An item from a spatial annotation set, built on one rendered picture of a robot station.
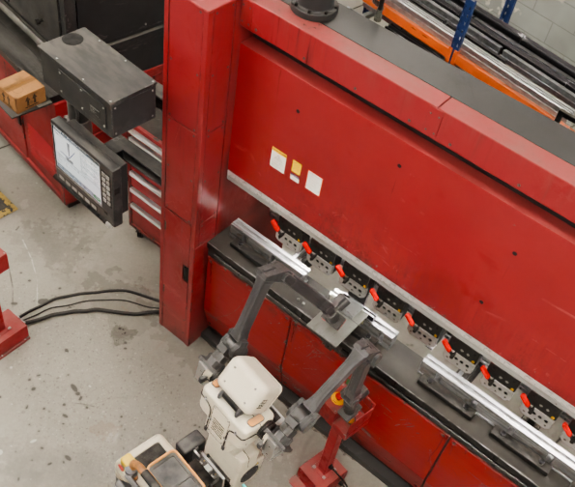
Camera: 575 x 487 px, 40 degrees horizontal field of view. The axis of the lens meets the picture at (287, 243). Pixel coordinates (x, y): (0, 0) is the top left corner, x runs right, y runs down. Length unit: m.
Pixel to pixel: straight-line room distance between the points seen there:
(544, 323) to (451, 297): 0.41
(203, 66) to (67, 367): 2.15
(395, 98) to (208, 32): 0.81
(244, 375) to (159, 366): 1.69
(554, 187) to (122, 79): 1.78
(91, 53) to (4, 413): 2.11
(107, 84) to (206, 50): 0.43
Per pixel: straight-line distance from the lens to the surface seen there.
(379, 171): 3.30
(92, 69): 3.52
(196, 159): 3.74
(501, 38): 5.15
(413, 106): 3.03
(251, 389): 3.13
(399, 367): 3.92
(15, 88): 4.83
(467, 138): 2.97
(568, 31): 7.65
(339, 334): 3.79
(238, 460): 3.51
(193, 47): 3.41
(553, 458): 3.91
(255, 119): 3.65
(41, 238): 5.46
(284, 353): 4.37
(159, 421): 4.61
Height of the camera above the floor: 4.02
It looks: 47 degrees down
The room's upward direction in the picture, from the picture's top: 11 degrees clockwise
